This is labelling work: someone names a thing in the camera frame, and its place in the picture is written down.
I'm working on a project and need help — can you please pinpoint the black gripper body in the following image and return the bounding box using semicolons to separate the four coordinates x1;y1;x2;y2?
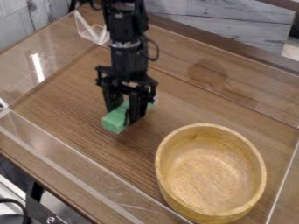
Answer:
97;42;159;96

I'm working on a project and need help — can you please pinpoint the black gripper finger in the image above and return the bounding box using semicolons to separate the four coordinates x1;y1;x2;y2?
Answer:
103;86;125;112
126;92;149;126

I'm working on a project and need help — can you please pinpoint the green rectangular block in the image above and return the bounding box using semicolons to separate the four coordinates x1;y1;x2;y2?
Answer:
101;99;155;136

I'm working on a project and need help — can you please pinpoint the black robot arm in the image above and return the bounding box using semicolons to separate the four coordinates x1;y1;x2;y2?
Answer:
97;0;161;126

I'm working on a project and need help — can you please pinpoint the brown wooden bowl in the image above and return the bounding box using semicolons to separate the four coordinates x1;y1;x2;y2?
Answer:
155;123;268;224

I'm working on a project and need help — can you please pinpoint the black table leg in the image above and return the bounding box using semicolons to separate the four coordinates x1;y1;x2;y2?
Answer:
26;181;45;202

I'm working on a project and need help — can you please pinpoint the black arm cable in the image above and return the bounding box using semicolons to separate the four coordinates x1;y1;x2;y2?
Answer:
141;35;162;62

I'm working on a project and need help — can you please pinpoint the clear acrylic tray wall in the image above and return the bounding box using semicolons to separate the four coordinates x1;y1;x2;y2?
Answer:
0;16;299;224

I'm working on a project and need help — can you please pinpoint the black cable bottom left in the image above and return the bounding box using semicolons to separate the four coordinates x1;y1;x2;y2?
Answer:
0;197;34;224

